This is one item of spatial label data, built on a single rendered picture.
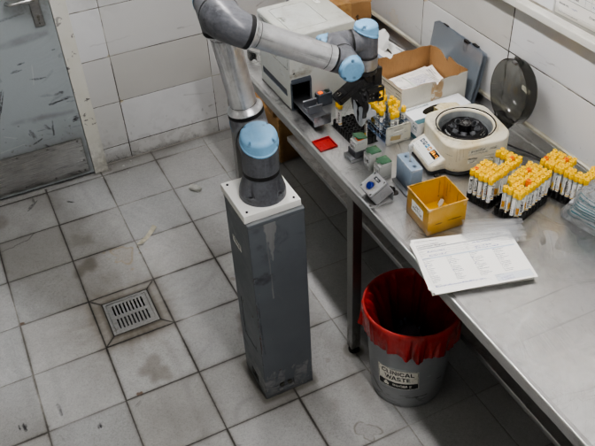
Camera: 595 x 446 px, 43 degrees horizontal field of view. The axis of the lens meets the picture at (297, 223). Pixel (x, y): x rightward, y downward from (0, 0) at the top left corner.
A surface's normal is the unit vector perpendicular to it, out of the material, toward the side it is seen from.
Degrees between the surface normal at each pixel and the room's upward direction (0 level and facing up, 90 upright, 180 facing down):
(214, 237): 0
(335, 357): 0
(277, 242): 90
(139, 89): 90
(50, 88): 90
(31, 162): 90
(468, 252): 1
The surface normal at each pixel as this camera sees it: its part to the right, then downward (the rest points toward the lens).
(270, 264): 0.43, 0.57
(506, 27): -0.90, 0.31
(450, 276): -0.04, -0.76
